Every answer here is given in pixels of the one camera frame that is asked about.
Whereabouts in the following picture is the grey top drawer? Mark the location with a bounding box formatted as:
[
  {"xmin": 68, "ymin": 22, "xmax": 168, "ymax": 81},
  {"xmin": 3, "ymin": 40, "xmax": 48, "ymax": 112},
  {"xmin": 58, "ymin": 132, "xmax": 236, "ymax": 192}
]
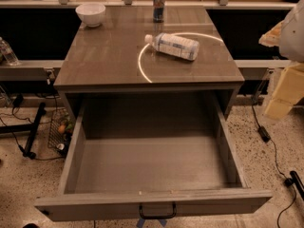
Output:
[{"xmin": 35, "ymin": 91, "xmax": 272, "ymax": 221}]

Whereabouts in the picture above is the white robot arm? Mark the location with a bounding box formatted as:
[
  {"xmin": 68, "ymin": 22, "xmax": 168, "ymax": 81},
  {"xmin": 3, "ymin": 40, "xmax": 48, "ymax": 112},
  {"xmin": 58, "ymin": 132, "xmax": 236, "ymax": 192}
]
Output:
[{"xmin": 258, "ymin": 7, "xmax": 304, "ymax": 120}]

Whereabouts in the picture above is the grey wooden drawer cabinet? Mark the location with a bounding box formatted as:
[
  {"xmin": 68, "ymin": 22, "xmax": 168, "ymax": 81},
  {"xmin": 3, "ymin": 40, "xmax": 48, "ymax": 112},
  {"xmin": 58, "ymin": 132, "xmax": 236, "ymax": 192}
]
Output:
[{"xmin": 54, "ymin": 6, "xmax": 244, "ymax": 118}]

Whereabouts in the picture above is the black power adapter right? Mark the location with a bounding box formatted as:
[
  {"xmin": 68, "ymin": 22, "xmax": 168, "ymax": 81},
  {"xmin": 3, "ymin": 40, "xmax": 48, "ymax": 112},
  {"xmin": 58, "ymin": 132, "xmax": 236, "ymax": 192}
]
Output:
[{"xmin": 257, "ymin": 126, "xmax": 271, "ymax": 143}]

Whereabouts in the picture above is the black clamp right floor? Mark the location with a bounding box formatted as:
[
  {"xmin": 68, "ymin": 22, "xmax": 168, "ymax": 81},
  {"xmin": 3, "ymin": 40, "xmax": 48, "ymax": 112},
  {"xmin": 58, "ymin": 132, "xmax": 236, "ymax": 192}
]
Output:
[{"xmin": 284, "ymin": 171, "xmax": 304, "ymax": 200}]

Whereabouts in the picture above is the clear plastic water bottle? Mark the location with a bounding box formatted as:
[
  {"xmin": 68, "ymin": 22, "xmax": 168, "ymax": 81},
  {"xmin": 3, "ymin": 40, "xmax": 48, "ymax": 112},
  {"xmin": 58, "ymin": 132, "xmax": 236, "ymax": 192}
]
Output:
[{"xmin": 144, "ymin": 33, "xmax": 200, "ymax": 61}]

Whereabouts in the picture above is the blue silver drink can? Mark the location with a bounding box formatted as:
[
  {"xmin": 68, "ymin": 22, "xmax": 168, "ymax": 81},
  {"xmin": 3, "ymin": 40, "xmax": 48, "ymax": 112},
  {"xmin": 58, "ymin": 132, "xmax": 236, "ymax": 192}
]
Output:
[{"xmin": 153, "ymin": 0, "xmax": 165, "ymax": 23}]

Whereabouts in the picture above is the blue tape cross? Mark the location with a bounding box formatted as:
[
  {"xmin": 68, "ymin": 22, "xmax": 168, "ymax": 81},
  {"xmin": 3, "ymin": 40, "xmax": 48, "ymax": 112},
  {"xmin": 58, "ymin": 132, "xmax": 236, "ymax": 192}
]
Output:
[{"xmin": 136, "ymin": 218, "xmax": 167, "ymax": 228}]

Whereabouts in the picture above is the white ceramic bowl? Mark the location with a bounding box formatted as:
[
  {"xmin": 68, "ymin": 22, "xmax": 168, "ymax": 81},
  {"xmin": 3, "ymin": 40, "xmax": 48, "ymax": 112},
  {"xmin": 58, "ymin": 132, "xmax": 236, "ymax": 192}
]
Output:
[{"xmin": 75, "ymin": 2, "xmax": 105, "ymax": 27}]

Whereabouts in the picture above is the orange fruit in basket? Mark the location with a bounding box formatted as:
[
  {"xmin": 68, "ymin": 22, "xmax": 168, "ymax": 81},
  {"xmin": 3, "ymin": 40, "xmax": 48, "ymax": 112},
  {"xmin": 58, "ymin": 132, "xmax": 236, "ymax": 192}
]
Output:
[{"xmin": 58, "ymin": 125, "xmax": 66, "ymax": 134}]

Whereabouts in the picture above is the black floor stand left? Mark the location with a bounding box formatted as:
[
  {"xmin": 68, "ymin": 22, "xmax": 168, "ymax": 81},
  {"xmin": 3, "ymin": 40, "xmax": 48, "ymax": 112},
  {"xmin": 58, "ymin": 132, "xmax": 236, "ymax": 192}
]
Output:
[{"xmin": 0, "ymin": 103, "xmax": 47, "ymax": 160}]

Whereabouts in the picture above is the black top drawer handle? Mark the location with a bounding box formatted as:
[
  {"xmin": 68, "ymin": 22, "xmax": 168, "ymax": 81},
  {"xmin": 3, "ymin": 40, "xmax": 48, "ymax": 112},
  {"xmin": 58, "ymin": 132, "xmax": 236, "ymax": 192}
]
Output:
[{"xmin": 139, "ymin": 203, "xmax": 177, "ymax": 219}]

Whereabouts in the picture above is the black wire basket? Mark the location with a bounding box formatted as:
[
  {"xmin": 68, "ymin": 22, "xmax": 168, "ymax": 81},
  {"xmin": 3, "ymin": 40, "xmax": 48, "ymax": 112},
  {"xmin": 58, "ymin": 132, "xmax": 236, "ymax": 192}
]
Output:
[{"xmin": 47, "ymin": 108, "xmax": 74, "ymax": 156}]

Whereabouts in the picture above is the small bottle on left rail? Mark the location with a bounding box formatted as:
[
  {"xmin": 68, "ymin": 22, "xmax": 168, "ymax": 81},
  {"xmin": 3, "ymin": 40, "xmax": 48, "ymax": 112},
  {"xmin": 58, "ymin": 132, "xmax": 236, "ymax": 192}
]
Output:
[{"xmin": 0, "ymin": 37, "xmax": 19, "ymax": 66}]

